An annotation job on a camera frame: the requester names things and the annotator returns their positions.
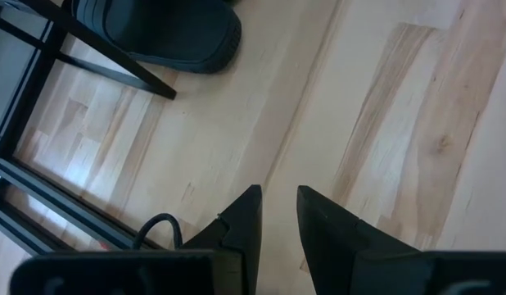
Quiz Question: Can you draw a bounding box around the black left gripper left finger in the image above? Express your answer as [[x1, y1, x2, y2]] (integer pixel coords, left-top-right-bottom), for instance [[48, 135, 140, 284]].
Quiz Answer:
[[181, 184, 264, 295]]

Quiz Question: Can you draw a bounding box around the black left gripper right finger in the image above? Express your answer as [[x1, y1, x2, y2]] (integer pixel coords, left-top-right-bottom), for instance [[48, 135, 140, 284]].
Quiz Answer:
[[296, 184, 420, 295]]

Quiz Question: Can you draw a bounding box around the black rubber slide sandal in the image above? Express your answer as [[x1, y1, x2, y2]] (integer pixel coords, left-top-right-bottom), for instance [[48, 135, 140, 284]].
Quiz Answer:
[[70, 0, 243, 75]]

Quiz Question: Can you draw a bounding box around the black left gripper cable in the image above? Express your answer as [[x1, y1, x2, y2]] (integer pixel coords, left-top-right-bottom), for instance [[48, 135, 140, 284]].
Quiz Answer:
[[132, 212, 185, 252]]

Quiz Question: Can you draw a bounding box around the black aluminium table frame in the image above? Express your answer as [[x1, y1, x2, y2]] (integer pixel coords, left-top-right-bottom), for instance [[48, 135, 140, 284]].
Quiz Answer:
[[0, 20, 165, 257]]

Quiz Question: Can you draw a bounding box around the wooden shelf with black frame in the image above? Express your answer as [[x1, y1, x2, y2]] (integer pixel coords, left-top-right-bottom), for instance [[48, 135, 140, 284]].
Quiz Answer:
[[0, 0, 178, 101]]

